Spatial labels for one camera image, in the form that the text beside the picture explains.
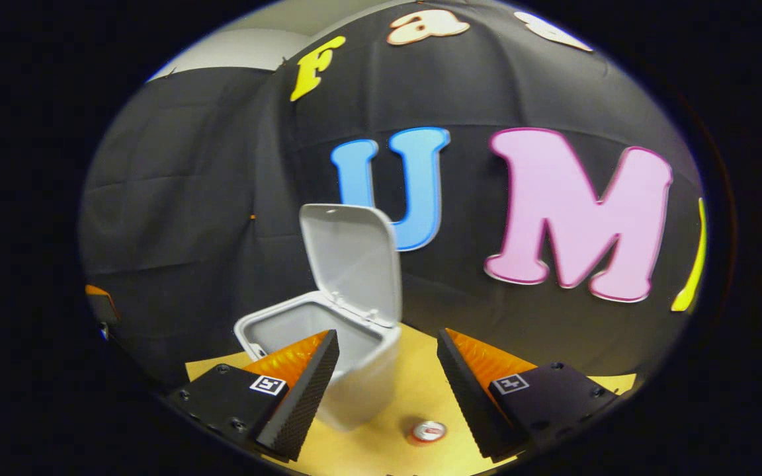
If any red pop can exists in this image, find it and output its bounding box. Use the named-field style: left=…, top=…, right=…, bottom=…
left=410, top=420, right=448, bottom=445

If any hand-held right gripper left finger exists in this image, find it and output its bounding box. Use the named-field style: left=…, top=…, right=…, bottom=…
left=166, top=329, right=341, bottom=463

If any wooden desktop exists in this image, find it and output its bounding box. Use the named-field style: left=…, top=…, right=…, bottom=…
left=185, top=323, right=638, bottom=476

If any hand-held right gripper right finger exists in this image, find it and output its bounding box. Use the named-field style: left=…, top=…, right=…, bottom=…
left=437, top=327, right=620, bottom=463

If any white desktop garbage bin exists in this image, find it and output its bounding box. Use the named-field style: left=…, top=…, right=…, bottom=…
left=233, top=203, right=403, bottom=432

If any black backdrop cloth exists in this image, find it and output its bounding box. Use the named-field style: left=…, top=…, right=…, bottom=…
left=79, top=0, right=709, bottom=391

